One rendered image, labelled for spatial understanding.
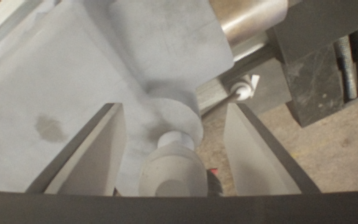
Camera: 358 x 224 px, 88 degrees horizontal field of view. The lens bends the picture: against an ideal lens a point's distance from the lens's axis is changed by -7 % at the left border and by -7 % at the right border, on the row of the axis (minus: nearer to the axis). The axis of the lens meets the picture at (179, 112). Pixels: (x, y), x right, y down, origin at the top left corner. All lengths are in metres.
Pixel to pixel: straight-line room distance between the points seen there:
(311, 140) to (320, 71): 1.48
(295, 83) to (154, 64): 0.42
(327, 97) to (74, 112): 0.56
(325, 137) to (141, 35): 1.98
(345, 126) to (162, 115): 2.00
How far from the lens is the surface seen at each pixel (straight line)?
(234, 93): 0.45
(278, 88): 0.52
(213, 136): 1.65
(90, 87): 0.17
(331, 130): 2.05
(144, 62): 0.17
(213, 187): 0.22
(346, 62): 0.60
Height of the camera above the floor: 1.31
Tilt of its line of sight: 61 degrees down
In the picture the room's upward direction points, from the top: 179 degrees clockwise
